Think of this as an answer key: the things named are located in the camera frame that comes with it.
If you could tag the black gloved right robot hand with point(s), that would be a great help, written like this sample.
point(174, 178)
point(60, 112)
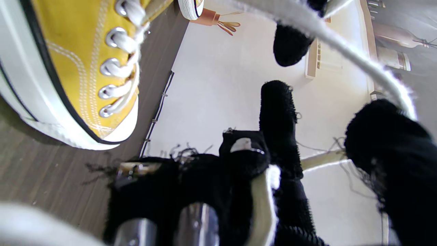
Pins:
point(290, 205)

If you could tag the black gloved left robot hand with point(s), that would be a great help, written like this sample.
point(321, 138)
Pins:
point(293, 44)

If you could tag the white shoelace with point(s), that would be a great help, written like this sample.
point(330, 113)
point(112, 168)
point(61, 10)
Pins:
point(341, 44)

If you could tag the yellow canvas sneaker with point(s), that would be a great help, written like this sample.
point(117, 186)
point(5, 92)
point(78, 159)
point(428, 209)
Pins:
point(68, 68)
point(189, 8)

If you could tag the terracotta pot with wooden utensils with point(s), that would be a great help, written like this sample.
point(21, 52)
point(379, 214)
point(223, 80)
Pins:
point(211, 18)

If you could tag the glass bottles on shelf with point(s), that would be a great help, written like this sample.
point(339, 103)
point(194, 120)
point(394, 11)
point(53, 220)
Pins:
point(399, 37)

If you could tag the wooden wall shelf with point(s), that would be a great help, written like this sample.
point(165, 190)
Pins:
point(312, 61)

